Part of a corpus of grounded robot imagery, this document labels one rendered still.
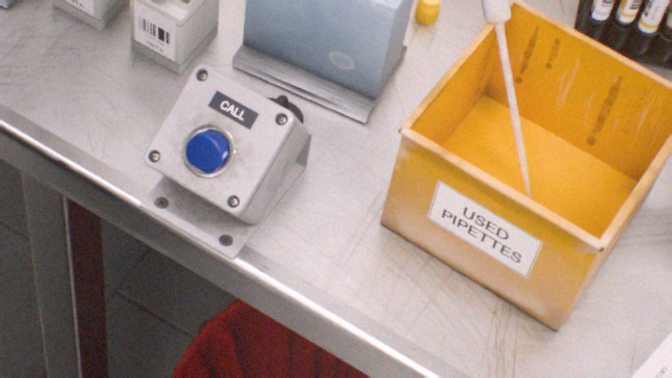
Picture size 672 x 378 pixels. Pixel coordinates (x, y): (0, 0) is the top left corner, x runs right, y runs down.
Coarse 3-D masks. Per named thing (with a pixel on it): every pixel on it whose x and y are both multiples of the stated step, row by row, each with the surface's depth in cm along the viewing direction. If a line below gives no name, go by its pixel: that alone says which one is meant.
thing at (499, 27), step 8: (496, 24) 82; (496, 32) 83; (504, 32) 83; (504, 40) 83; (504, 48) 83; (504, 56) 83; (504, 64) 83; (504, 72) 84; (512, 80) 84; (512, 88) 84; (512, 96) 84; (512, 104) 84; (512, 112) 84; (512, 120) 85; (520, 128) 85; (520, 136) 85; (520, 144) 85; (520, 152) 85; (520, 160) 86; (528, 176) 86; (528, 184) 86; (528, 192) 86
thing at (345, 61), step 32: (256, 0) 88; (288, 0) 86; (320, 0) 85; (352, 0) 84; (384, 0) 83; (256, 32) 90; (288, 32) 89; (320, 32) 87; (352, 32) 86; (384, 32) 85; (256, 64) 91; (288, 64) 91; (320, 64) 90; (352, 64) 88; (384, 64) 87; (320, 96) 90; (352, 96) 90
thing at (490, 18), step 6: (486, 0) 82; (492, 0) 82; (498, 0) 82; (504, 0) 82; (486, 6) 82; (492, 6) 82; (498, 6) 82; (504, 6) 82; (510, 6) 82; (486, 12) 82; (492, 12) 82; (498, 12) 82; (504, 12) 82; (510, 12) 82; (486, 18) 83; (492, 18) 82; (498, 18) 82; (504, 18) 82; (510, 18) 83
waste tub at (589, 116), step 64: (512, 0) 84; (512, 64) 88; (576, 64) 85; (448, 128) 87; (512, 128) 90; (576, 128) 89; (640, 128) 85; (448, 192) 79; (512, 192) 76; (576, 192) 88; (640, 192) 77; (448, 256) 84; (512, 256) 80; (576, 256) 76
